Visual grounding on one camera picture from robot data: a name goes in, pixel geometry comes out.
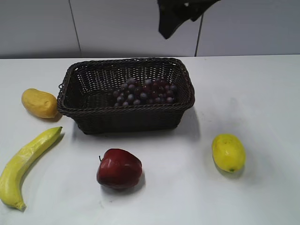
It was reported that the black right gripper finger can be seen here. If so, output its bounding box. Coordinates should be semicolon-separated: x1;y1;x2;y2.
157;0;219;39

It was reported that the dark red grape bunch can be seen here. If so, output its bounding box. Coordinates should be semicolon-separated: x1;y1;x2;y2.
107;77;178;107

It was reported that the black wicker basket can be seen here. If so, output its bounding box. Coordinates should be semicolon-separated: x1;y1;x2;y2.
57;58;195;135

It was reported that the yellow lemon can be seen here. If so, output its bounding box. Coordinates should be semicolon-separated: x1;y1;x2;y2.
211;134;246;173

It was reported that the yellow mango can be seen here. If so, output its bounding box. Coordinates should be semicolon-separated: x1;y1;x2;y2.
22;89;58;119

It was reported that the red apple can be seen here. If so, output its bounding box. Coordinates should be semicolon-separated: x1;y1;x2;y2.
97;149;143;189

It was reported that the yellow banana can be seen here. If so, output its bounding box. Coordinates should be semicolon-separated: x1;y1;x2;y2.
0;127;62;211

